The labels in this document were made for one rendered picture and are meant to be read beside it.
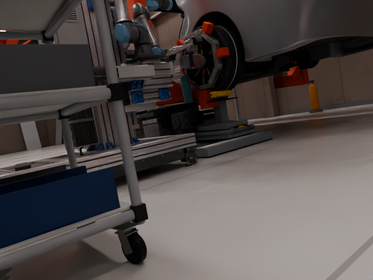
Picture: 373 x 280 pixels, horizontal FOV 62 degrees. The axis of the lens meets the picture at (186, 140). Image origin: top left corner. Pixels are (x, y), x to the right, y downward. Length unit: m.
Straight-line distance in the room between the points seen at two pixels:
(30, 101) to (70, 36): 1.52
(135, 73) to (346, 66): 5.03
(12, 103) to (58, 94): 0.10
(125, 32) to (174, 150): 0.85
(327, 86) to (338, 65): 0.43
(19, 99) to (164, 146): 1.47
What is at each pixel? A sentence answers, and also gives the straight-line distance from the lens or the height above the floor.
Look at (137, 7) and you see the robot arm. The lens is 2.77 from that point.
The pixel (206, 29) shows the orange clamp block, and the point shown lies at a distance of 2.97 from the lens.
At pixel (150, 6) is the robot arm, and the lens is 2.13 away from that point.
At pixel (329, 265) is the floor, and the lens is 0.77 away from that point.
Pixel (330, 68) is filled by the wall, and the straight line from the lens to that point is 6.69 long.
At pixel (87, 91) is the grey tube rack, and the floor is 0.46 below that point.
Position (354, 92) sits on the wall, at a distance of 6.53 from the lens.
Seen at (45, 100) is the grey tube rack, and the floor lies 0.45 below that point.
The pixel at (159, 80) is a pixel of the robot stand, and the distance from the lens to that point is 2.30.
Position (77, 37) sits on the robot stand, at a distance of 2.27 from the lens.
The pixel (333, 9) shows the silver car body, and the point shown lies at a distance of 2.91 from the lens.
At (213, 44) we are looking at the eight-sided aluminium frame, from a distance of 2.89.
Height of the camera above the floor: 0.36
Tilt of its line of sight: 4 degrees down
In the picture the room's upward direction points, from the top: 10 degrees counter-clockwise
